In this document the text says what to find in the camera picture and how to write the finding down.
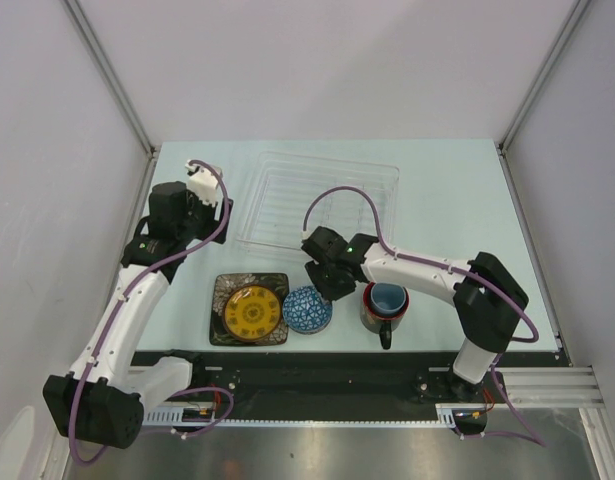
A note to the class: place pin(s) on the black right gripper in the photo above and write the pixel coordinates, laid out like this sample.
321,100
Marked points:
314,270

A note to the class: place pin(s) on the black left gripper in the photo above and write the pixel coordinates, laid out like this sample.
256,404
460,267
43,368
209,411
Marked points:
213,225

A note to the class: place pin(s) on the blue triangle pattern bowl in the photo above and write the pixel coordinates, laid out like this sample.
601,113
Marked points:
305,311

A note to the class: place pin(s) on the clear wire dish rack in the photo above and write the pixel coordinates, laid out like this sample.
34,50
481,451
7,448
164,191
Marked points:
290,189

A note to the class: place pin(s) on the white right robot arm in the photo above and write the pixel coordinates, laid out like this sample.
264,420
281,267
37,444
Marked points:
488,300

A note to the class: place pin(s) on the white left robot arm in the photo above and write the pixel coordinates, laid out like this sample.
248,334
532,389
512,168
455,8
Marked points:
98,400

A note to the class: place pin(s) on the black floral square plate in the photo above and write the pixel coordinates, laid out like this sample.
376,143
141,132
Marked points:
224,286

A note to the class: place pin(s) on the black floral mug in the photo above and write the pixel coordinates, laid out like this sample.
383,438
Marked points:
381,326

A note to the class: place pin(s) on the yellow round plate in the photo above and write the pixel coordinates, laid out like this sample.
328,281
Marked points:
252,313

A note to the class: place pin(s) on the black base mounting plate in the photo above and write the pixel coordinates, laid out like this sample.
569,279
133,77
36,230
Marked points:
327,387

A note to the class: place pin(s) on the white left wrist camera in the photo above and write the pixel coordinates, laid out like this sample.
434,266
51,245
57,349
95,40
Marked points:
203,181

